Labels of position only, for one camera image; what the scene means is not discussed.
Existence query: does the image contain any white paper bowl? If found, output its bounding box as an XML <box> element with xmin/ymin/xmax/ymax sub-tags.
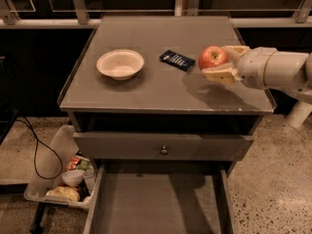
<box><xmin>97</xmin><ymin>49</ymin><xmax>144</xmax><ymax>80</ymax></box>

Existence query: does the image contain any dark blue snack packet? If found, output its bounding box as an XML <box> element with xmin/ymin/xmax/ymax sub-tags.
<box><xmin>159</xmin><ymin>50</ymin><xmax>196</xmax><ymax>71</ymax></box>

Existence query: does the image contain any open middle drawer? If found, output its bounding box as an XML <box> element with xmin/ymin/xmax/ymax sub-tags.
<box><xmin>83</xmin><ymin>161</ymin><xmax>238</xmax><ymax>234</ymax></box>

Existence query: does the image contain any white cylindrical post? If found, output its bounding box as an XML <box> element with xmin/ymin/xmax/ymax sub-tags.
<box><xmin>287</xmin><ymin>100</ymin><xmax>312</xmax><ymax>128</ymax></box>

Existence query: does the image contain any yellow snack bag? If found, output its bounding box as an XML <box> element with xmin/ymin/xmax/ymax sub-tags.
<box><xmin>48</xmin><ymin>186</ymin><xmax>80</xmax><ymax>202</ymax></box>

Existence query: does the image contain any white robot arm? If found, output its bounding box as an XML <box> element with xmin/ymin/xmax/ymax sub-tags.
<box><xmin>198</xmin><ymin>46</ymin><xmax>312</xmax><ymax>104</ymax></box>

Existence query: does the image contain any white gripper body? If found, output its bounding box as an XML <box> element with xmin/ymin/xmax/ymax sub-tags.
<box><xmin>236</xmin><ymin>47</ymin><xmax>277</xmax><ymax>90</ymax></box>

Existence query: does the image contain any closed top drawer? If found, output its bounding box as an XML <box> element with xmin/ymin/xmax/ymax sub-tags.
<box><xmin>74</xmin><ymin>132</ymin><xmax>254</xmax><ymax>161</ymax></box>

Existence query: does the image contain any small white cup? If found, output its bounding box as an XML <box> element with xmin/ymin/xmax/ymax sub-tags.
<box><xmin>61</xmin><ymin>170</ymin><xmax>84</xmax><ymax>187</ymax></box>

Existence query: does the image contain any grey drawer cabinet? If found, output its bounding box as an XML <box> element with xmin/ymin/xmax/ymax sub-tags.
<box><xmin>57</xmin><ymin>15</ymin><xmax>277</xmax><ymax>234</ymax></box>

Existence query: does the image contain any metal railing frame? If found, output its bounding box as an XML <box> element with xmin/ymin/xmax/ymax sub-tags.
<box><xmin>0</xmin><ymin>0</ymin><xmax>312</xmax><ymax>29</ymax></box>

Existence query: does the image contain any clear plastic storage bin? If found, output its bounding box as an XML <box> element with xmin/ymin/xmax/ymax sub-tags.
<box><xmin>24</xmin><ymin>125</ymin><xmax>94</xmax><ymax>211</ymax></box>

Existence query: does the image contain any red snack packet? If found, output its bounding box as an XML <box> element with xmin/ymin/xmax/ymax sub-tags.
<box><xmin>65</xmin><ymin>157</ymin><xmax>81</xmax><ymax>171</ymax></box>

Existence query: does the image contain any red apple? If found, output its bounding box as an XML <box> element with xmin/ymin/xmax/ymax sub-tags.
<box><xmin>198</xmin><ymin>46</ymin><xmax>228</xmax><ymax>69</ymax></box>

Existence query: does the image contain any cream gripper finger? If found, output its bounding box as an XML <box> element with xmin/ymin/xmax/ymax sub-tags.
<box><xmin>202</xmin><ymin>67</ymin><xmax>241</xmax><ymax>85</ymax></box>
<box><xmin>221</xmin><ymin>46</ymin><xmax>251</xmax><ymax>62</ymax></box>

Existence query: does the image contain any black cable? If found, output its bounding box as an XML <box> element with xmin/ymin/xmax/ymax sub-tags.
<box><xmin>14</xmin><ymin>115</ymin><xmax>64</xmax><ymax>180</ymax></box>

